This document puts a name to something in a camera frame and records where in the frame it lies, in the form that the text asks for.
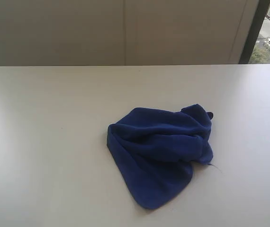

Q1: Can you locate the blue microfiber towel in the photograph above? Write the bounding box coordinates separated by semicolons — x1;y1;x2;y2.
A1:
107;104;214;210

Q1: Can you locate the dark window frame post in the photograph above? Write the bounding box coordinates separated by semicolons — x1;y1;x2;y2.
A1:
238;0;270;64

